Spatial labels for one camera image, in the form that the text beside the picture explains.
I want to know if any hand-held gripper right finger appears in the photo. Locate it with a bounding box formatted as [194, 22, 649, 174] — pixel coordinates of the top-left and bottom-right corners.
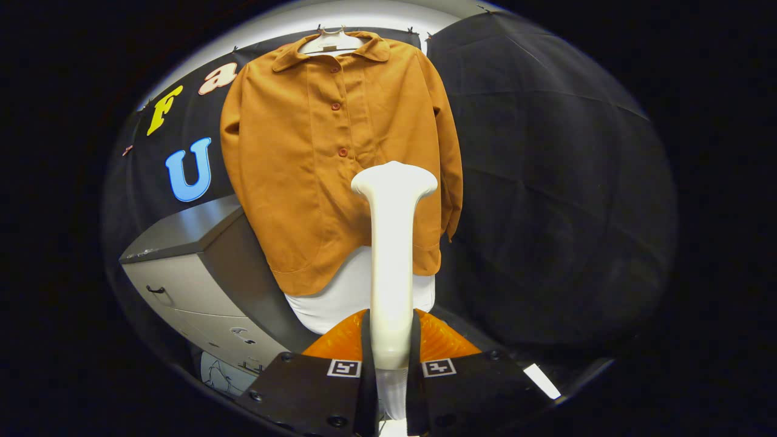
[404, 308, 562, 437]

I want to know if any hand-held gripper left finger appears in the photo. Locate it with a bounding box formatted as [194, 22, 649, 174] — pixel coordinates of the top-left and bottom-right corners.
[234, 308, 381, 437]

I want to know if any orange button shirt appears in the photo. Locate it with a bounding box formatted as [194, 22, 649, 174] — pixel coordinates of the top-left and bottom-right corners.
[220, 32, 464, 297]

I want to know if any white clothes hanger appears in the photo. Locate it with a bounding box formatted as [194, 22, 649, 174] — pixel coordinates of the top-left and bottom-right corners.
[297, 27, 372, 56]

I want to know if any white board under shirt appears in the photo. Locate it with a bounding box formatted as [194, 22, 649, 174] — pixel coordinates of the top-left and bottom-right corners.
[284, 245, 436, 336]

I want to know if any grey drawer cabinet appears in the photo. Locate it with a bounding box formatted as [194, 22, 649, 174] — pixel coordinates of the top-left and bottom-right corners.
[119, 194, 319, 377]

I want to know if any row of black cloth clips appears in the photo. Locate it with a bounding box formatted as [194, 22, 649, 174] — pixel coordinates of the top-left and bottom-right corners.
[231, 5, 494, 54]

